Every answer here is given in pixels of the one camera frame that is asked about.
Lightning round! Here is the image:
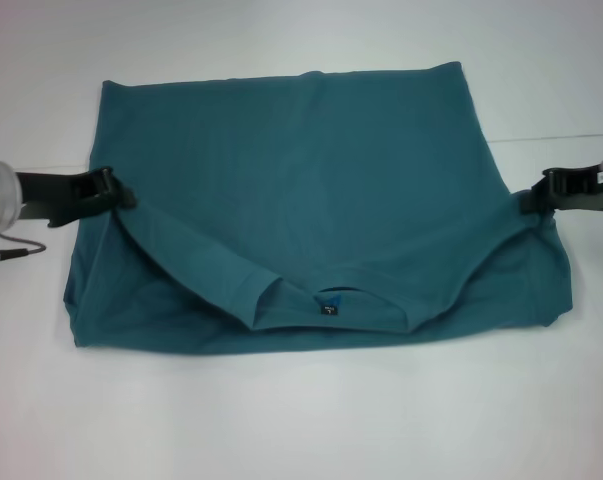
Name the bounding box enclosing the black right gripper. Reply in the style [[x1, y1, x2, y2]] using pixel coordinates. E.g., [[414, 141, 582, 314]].
[[518, 168, 603, 217]]

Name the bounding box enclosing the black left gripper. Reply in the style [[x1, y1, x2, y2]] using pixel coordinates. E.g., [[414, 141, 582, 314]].
[[14, 167, 139, 230]]

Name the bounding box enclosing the teal t-shirt with FREE print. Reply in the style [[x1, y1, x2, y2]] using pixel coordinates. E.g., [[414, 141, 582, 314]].
[[62, 60, 577, 352]]

